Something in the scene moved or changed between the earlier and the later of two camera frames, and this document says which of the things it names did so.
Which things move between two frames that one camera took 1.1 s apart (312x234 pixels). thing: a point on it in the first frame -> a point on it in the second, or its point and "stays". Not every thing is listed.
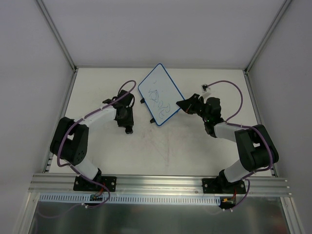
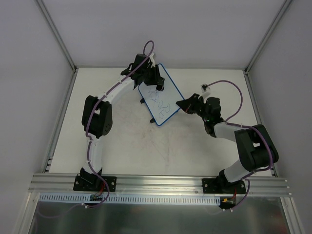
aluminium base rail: x=65 y=184 stays
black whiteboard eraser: x=128 y=130 -> x=159 y=87
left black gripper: x=129 y=121 -> x=154 y=76
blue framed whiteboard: x=160 y=94 stays
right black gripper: x=195 y=106 stays
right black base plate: x=222 y=185 stays
